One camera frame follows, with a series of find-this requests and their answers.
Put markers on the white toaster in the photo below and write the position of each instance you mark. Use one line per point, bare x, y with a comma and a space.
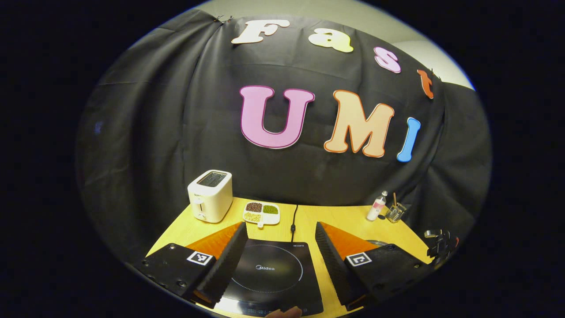
209, 198

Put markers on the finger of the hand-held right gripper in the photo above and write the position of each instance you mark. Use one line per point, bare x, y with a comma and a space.
442, 245

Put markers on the glass cup with stick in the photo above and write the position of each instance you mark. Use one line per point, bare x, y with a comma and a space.
395, 213

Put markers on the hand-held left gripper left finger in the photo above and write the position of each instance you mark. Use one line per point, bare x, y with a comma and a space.
227, 265

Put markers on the clear bottle with pink label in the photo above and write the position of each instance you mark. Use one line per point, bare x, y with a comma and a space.
376, 210

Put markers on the stainless steel pot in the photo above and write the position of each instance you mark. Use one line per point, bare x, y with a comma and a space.
375, 242

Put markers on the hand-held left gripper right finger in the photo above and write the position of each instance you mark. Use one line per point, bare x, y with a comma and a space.
333, 265

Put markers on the white divided bean dish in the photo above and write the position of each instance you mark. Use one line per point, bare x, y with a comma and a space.
261, 213

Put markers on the black induction cooktop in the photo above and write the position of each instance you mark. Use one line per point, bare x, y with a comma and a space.
273, 282

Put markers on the black backdrop cloth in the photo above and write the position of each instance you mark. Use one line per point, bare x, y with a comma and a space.
176, 110

